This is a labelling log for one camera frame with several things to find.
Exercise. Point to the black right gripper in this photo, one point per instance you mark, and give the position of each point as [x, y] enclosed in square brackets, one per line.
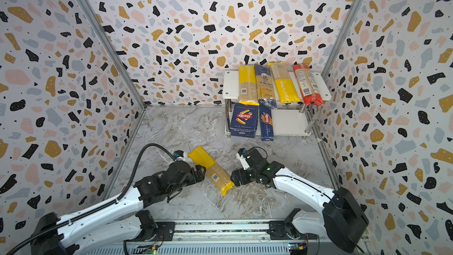
[242, 173]

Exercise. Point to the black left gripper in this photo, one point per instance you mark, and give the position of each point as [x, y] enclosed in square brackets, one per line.
[202, 173]

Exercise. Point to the yellow clear spaghetti package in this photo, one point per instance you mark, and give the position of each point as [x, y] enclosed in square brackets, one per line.
[214, 171]

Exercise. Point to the blue Barilla rigatoni box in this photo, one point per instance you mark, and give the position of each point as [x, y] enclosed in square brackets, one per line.
[244, 120]

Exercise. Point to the blue Barilla spaghetti box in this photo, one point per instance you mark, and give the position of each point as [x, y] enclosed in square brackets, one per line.
[266, 123]

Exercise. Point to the yellow spaghetti package with barcode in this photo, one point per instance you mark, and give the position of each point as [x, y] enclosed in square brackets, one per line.
[247, 86]

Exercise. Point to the blue clear spaghetti bag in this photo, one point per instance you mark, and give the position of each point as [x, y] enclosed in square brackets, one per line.
[265, 88]

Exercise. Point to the yellow Pastatime spaghetti package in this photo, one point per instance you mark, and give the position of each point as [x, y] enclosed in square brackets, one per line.
[286, 90]

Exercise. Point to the red spaghetti package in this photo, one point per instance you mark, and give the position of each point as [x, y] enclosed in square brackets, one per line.
[308, 86]

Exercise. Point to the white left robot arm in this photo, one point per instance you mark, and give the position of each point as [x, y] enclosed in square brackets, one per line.
[120, 218]

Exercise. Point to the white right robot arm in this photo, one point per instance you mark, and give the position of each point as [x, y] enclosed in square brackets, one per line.
[339, 216]

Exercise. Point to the white two-tier shelf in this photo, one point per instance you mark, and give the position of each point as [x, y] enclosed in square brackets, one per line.
[288, 120]

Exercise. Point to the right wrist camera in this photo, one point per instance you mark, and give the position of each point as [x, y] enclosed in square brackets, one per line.
[241, 158]

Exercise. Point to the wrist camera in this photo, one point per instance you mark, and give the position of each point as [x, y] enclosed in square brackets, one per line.
[241, 158]
[180, 155]

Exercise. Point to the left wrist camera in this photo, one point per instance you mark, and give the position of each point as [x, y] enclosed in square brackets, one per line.
[180, 155]

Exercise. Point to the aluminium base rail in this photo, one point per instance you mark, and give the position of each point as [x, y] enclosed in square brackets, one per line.
[210, 237]

